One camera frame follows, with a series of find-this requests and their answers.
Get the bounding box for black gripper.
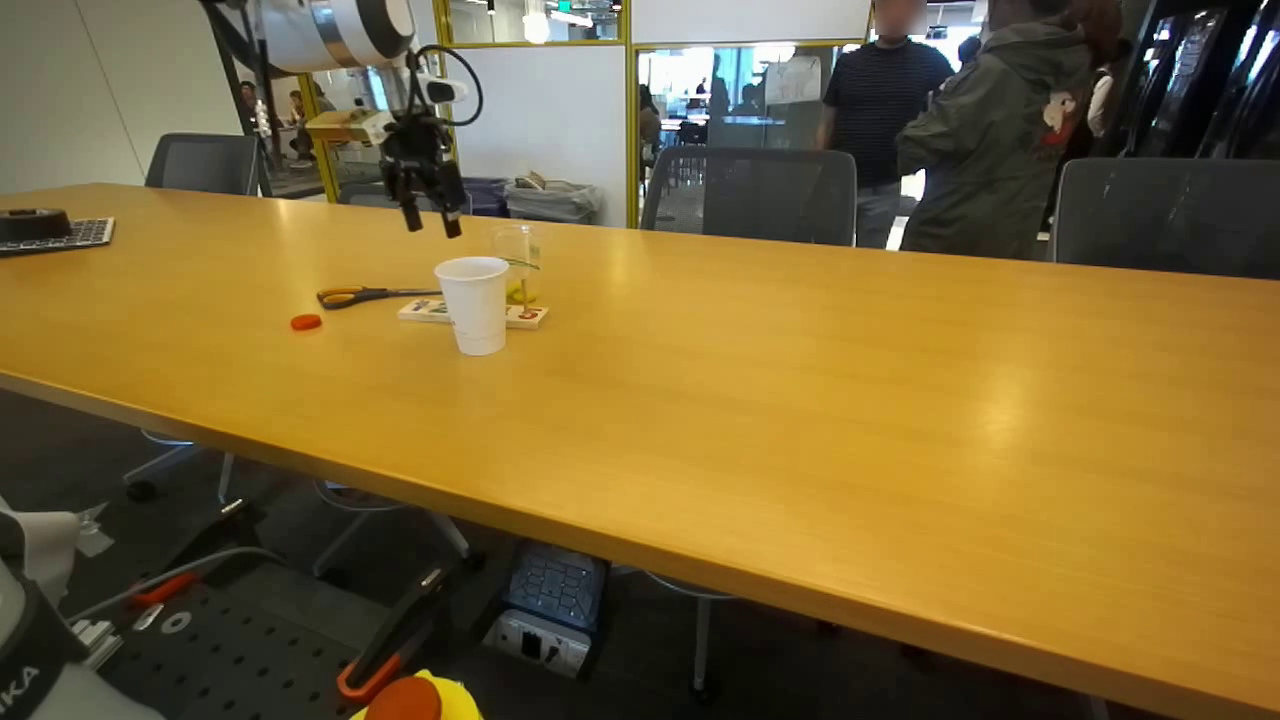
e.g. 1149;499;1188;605
379;110;473;243

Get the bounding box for dark blue storage bin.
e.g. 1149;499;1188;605
425;174;514;221

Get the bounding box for clear plastic cup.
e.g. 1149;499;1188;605
498;221;543;323

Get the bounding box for white paper cup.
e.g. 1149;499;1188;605
432;253;514;361

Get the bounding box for grey storage bin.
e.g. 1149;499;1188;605
498;175;613;230

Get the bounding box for yellow framed glass partition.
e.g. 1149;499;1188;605
213;0;884;231

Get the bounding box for grey mesh chair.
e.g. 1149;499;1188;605
144;131;269;199
1043;157;1280;283
638;139;862;249

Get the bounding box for grey laptop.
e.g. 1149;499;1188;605
0;215;119;263

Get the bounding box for flat black device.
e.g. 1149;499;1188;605
0;208;78;249

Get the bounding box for grey blue box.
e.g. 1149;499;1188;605
498;542;614;639

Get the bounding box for man in black t-shirt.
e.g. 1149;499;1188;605
813;0;958;253

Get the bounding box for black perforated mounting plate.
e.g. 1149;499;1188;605
62;525;457;720

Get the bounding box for woman in olive jacket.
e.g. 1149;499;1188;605
891;0;1111;263

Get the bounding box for yellow black handled scissors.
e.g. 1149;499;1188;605
313;282;442;316

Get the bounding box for black clamp orange handle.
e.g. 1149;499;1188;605
332;564;450;714

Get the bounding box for small red handled tool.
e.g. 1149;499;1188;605
129;572;200;616

